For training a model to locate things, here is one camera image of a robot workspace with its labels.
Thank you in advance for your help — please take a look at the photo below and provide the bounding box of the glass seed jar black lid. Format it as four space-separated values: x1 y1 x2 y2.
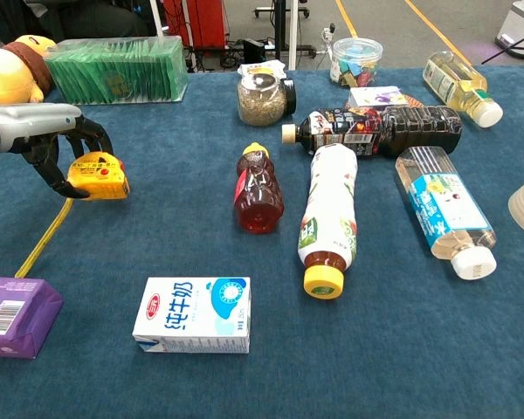
237 72 298 127

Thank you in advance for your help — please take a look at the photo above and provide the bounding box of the small white purple box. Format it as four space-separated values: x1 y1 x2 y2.
347 86 410 109

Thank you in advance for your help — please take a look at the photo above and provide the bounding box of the white floral bottle yellow cap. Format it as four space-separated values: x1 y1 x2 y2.
297 145 359 300

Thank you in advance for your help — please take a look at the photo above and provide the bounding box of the clear box of green packets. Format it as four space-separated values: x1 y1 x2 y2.
45 36 189 106

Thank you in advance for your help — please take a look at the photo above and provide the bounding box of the white slanted frame leg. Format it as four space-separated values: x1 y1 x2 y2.
149 0 166 39

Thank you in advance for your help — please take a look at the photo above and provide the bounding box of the small black box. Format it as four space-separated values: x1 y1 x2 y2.
243 38 267 65

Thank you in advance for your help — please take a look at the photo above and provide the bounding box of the white machine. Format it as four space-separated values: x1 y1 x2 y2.
493 0 524 60

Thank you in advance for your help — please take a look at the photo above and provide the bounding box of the pale yellow drink bottle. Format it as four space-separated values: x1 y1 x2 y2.
422 51 504 129

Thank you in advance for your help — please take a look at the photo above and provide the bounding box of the red cabinet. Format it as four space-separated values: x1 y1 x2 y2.
162 0 228 49

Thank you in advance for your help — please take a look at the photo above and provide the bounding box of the white blue milk carton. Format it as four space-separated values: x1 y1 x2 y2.
132 276 252 354

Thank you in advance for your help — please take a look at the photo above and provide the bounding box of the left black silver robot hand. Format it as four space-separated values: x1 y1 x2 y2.
0 103 114 200

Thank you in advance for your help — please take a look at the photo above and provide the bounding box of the packaged bread snack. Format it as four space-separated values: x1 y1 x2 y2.
237 60 287 80

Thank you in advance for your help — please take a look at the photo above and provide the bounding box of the blue table mat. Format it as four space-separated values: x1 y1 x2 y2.
0 65 524 419

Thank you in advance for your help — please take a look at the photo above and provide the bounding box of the white upright post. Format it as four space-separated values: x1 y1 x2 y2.
287 0 299 71

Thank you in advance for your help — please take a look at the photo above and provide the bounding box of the clear bottle blue label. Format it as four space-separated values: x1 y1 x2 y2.
395 146 498 281

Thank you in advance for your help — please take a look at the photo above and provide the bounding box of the clear jar of colourful clips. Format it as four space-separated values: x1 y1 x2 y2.
329 37 384 88

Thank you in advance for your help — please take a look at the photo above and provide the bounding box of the yellow plush toy brown scarf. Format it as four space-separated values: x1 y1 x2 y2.
0 34 58 105

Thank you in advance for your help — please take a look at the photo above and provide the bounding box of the thin black stand leg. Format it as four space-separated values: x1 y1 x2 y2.
482 32 524 65

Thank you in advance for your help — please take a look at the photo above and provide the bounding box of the purple carton box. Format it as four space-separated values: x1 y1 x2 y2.
0 276 65 361

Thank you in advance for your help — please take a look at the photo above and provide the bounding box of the bear shaped honey bottle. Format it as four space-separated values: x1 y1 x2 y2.
233 141 286 236

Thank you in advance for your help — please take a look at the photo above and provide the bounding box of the yellow tape measure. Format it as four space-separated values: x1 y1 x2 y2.
14 151 131 279

